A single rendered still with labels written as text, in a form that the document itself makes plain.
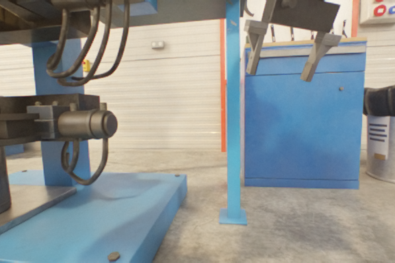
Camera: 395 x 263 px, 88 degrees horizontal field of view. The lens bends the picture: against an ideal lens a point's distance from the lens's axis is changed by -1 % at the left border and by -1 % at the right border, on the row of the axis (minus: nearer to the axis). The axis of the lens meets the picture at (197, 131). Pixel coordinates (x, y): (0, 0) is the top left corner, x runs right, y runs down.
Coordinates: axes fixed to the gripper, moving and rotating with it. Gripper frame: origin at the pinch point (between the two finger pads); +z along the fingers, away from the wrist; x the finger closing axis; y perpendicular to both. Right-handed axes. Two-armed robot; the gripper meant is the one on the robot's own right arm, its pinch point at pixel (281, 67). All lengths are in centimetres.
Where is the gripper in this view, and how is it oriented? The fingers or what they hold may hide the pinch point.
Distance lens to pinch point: 51.3
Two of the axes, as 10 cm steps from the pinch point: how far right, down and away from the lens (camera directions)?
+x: 9.9, 0.8, 1.5
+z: -1.4, 8.7, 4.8
